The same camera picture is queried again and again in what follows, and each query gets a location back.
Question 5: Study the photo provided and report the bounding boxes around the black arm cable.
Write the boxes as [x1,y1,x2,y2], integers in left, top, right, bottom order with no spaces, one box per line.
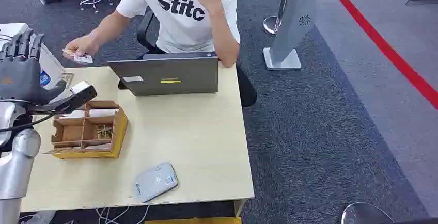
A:
[0,111,59,135]

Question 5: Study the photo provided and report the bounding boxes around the chrome stanchion post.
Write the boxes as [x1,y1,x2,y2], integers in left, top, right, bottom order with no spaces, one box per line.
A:
[262,0,292,36]

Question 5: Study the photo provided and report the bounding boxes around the white cables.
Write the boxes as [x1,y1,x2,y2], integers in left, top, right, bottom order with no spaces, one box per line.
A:
[94,205,151,224]

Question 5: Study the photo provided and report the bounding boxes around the card with printed face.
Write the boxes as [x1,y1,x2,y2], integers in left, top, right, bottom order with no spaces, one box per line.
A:
[62,49,93,65]

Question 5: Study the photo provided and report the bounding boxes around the grey laptop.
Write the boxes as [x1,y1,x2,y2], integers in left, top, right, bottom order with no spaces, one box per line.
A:
[107,51,220,97]

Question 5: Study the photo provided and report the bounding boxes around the cards in box compartment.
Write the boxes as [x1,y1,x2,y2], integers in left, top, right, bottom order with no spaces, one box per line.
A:
[96,125,114,140]

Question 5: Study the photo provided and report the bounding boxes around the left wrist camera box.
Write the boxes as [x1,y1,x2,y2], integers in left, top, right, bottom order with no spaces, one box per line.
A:
[28,81,98,116]

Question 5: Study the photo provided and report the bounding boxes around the person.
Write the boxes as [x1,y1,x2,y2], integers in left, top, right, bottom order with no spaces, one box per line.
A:
[62,0,258,108]

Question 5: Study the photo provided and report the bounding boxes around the chrome round base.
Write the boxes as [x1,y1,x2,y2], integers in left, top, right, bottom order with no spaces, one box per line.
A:
[340,202,396,224]

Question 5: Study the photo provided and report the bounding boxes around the grey card reader device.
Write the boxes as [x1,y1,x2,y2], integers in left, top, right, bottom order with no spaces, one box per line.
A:
[133,162,179,203]

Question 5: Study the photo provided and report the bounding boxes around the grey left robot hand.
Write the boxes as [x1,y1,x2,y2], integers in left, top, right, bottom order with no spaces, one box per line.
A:
[0,28,67,106]

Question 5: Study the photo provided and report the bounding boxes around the pale wooden desk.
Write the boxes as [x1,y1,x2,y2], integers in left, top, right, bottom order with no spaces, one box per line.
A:
[20,64,255,216]

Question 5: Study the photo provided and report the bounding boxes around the person's right hand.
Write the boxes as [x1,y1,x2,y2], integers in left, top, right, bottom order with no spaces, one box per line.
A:
[62,34,101,62]

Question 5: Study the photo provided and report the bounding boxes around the red barrier belt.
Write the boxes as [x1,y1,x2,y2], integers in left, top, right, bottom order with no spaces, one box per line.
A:
[321,0,438,111]

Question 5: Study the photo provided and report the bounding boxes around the cardboard box with compartments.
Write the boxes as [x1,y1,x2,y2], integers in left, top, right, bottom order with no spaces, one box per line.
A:
[43,100,129,160]

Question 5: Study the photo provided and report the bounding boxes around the black office chair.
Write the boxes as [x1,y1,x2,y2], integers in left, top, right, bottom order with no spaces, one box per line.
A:
[136,6,161,53]

